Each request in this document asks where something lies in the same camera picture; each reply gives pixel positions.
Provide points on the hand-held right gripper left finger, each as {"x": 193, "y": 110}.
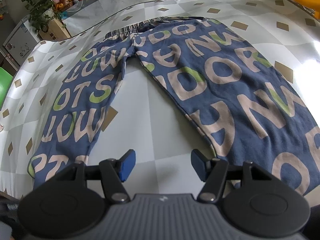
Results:
{"x": 127, "y": 166}

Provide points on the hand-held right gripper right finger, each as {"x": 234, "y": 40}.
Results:
{"x": 198, "y": 165}

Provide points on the blue letter-print pants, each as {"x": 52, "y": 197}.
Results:
{"x": 220, "y": 85}

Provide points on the grey white checkered tablecloth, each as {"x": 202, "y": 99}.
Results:
{"x": 155, "y": 135}

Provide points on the green plastic chair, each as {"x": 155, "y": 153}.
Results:
{"x": 5, "y": 82}

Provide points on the cardboard box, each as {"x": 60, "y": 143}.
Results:
{"x": 53, "y": 30}

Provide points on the white refrigerator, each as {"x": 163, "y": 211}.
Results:
{"x": 20, "y": 42}

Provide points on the cloth-covered side table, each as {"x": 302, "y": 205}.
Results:
{"x": 117, "y": 0}

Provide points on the green leafy potted plant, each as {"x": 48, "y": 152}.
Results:
{"x": 41, "y": 2}

